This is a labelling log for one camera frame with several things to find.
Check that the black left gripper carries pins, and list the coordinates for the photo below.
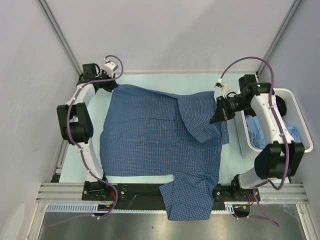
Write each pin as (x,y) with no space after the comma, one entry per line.
(112,85)

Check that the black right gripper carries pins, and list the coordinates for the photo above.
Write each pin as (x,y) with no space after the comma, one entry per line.
(218,116)

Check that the blue plaid long sleeve shirt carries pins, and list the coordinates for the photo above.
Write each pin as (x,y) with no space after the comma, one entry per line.
(153,133)

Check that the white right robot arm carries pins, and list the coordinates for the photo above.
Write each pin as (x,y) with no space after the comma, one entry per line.
(281,156)

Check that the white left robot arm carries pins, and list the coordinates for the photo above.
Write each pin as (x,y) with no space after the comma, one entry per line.
(74,120)

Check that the black garment in bin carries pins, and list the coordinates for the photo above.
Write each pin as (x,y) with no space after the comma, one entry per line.
(281,105)

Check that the white plastic bin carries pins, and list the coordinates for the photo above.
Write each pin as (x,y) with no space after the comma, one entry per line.
(253,136)

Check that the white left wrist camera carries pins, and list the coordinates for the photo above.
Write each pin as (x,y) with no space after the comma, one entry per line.
(110,67)

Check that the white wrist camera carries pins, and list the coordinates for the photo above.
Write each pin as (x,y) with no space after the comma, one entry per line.
(223,87)
(110,67)

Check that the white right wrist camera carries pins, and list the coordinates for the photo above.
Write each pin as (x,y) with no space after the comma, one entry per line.
(223,87)

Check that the right aluminium corner post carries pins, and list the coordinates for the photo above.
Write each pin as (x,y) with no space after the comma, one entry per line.
(284,26)

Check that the aluminium corner post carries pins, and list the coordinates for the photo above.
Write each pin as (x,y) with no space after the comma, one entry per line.
(52,21)
(284,26)

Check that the aluminium front rail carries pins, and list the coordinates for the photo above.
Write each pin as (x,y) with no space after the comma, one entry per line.
(291,193)

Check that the left aluminium corner post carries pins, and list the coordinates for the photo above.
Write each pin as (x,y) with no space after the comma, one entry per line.
(52,21)

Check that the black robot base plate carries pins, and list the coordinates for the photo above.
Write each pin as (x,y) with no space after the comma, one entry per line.
(97,191)

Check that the white slotted cable duct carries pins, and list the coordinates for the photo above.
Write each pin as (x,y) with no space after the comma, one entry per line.
(72,207)

